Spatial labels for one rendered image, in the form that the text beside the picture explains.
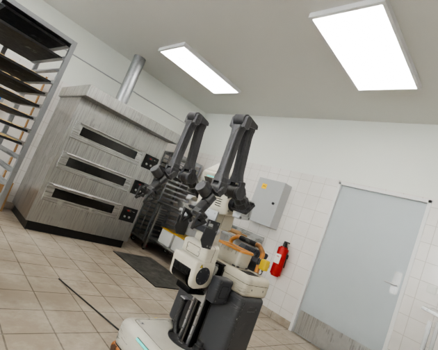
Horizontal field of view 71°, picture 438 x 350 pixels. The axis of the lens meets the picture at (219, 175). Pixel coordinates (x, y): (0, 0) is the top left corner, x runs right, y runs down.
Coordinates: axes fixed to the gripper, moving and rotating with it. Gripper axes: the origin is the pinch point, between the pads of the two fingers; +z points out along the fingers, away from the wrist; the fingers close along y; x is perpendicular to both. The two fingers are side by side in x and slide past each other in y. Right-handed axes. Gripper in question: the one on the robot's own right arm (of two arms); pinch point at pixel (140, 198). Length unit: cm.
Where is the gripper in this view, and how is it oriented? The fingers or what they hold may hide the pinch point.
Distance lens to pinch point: 185.5
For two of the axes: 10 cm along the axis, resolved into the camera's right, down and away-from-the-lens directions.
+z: -6.6, 6.3, -4.1
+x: 3.4, 7.4, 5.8
